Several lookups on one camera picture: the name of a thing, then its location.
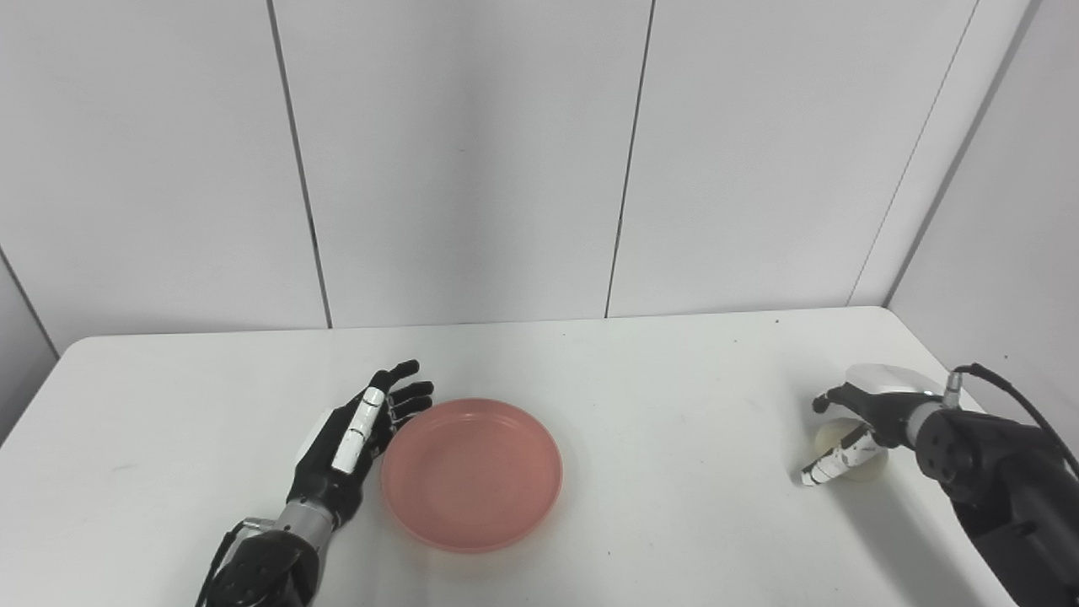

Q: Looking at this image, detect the cream steamed bun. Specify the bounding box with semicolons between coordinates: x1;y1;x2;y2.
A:
814;417;888;482

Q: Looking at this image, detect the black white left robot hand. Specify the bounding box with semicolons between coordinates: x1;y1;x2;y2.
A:
286;359;436;529

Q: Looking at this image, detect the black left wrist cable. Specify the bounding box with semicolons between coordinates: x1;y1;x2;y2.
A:
195;518;276;607

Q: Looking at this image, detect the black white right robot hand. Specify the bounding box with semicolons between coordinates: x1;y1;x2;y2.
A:
800;363;946;489

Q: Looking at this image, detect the pink round plate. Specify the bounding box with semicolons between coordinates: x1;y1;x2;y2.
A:
380;398;564;554

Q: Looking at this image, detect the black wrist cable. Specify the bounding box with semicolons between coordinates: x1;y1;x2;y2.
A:
942;363;1079;478
195;518;276;607

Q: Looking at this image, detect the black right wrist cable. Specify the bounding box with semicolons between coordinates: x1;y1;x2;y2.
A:
942;363;1079;478

